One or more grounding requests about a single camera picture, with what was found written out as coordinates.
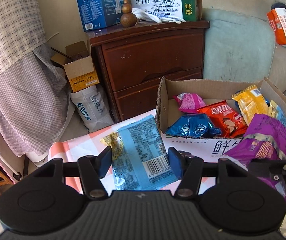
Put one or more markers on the wooden gourd ornament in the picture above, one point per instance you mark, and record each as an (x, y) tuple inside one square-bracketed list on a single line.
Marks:
[(128, 19)]

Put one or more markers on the orange white shopping bag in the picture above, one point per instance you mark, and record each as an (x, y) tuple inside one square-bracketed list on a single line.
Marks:
[(277, 21)]

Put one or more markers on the purple snack bag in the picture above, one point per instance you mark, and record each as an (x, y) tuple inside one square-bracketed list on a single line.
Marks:
[(265, 138)]

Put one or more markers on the dark red wooden nightstand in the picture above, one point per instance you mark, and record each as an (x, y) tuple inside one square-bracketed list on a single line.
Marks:
[(130, 62)]

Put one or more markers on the red snack bag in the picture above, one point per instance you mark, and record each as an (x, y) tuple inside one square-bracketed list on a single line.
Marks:
[(223, 116)]

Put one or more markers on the dark blue snack bag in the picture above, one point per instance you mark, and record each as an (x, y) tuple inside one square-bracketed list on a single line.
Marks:
[(194, 126)]

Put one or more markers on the pink snack bag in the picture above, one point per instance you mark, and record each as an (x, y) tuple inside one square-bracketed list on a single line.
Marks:
[(189, 102)]

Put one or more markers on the cardboard milk tray box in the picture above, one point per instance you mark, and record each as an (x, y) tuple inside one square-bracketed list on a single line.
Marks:
[(211, 92)]

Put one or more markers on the yellow snack bag with barcode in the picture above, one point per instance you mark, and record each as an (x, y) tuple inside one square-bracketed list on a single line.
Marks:
[(250, 102)]

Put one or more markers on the white blue work gloves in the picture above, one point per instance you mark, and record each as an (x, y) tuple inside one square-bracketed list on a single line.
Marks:
[(150, 16)]

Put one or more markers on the small open cardboard box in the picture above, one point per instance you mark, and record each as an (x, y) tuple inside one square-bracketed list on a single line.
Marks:
[(78, 66)]

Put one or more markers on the white plastic bag blue text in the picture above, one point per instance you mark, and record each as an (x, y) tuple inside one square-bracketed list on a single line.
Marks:
[(92, 108)]

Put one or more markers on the light blue snack bag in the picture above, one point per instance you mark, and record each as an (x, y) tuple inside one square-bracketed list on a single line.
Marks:
[(139, 158)]

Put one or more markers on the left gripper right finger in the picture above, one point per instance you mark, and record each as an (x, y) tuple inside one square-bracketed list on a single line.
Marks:
[(188, 169)]

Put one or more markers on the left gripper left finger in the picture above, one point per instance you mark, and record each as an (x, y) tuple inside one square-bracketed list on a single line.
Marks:
[(91, 170)]

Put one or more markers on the pale green sofa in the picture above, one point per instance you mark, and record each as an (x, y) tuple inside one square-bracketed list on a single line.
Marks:
[(242, 48)]

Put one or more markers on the blue carton box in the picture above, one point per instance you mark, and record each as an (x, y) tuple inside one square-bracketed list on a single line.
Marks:
[(97, 14)]

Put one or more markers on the checkered fabric cover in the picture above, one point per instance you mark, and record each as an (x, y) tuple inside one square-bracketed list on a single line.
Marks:
[(35, 105)]

